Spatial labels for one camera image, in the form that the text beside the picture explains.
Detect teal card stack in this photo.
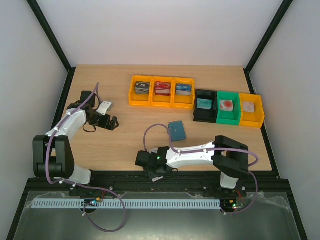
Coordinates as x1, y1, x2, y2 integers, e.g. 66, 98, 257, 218
196, 98, 212, 110

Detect far right orange bin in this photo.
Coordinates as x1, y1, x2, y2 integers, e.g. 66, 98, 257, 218
239, 93, 265, 129

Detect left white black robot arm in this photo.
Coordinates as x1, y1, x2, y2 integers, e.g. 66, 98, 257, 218
32, 90, 119, 185

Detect black card stack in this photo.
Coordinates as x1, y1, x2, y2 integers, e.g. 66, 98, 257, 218
134, 81, 150, 95

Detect light blue cable duct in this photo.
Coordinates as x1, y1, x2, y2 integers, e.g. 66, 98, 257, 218
31, 198, 221, 210

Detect right black frame post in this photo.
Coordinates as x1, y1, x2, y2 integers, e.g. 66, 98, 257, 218
244, 0, 295, 71

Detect blue card stack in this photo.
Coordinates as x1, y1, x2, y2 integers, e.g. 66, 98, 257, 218
175, 83, 192, 96

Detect white pink card stack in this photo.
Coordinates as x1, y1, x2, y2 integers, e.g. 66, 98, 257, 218
242, 101, 255, 113

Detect purple cable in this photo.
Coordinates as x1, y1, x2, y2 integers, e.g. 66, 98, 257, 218
143, 123, 260, 216
44, 82, 128, 234

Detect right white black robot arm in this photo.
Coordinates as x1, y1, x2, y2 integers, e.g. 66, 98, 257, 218
135, 135, 249, 196

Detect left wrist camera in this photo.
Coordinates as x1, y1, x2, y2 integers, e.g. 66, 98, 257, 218
96, 101, 113, 116

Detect teal leather card holder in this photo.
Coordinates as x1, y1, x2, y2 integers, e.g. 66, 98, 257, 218
168, 121, 187, 142

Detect red white card stack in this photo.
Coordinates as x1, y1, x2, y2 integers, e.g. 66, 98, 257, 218
219, 99, 234, 112

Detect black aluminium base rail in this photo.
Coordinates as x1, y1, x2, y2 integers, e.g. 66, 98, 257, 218
24, 170, 293, 199

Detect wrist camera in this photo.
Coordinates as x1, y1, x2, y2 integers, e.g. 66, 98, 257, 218
96, 101, 113, 116
151, 176, 164, 182

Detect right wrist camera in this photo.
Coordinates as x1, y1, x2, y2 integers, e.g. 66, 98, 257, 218
151, 176, 164, 182

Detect black frame post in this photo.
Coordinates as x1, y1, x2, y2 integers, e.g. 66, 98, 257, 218
244, 0, 295, 71
26, 0, 76, 73

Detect left black frame post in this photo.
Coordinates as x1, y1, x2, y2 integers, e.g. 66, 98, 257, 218
26, 0, 76, 73

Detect green bin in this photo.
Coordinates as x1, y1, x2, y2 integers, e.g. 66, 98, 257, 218
216, 91, 242, 126

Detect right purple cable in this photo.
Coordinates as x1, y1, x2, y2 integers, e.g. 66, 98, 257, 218
143, 123, 260, 216

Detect orange bin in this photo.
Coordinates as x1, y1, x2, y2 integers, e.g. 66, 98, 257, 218
172, 77, 195, 110
150, 76, 173, 108
239, 93, 265, 129
128, 75, 153, 107

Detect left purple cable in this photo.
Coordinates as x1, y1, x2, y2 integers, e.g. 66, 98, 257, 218
44, 82, 128, 234

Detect black bin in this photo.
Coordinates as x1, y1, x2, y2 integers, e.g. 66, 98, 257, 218
193, 89, 218, 124

